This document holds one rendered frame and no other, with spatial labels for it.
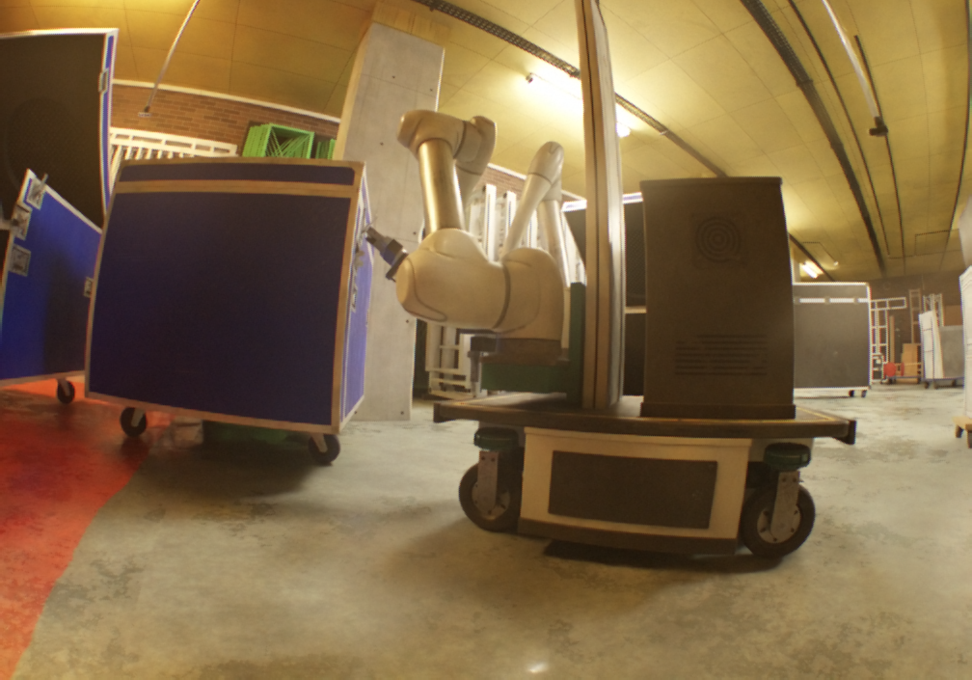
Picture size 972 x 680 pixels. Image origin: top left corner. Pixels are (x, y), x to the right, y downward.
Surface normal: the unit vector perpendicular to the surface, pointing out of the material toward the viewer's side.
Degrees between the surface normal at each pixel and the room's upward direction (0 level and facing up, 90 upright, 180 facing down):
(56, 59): 138
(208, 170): 90
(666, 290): 90
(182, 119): 90
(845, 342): 90
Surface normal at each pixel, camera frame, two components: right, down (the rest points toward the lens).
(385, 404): 0.55, -0.07
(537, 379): -0.43, -0.12
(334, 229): 0.22, -0.10
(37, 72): 0.29, 0.69
